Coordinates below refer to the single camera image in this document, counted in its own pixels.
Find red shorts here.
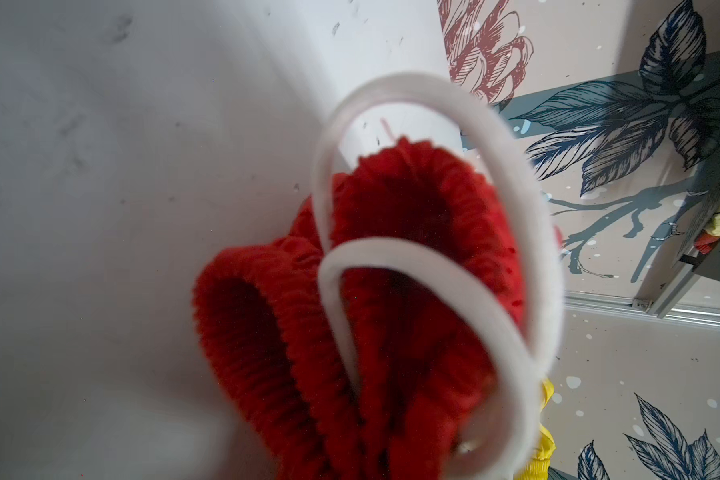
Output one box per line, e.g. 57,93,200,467
191,71,566,480

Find yellow shorts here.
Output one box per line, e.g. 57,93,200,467
515,377,558,480

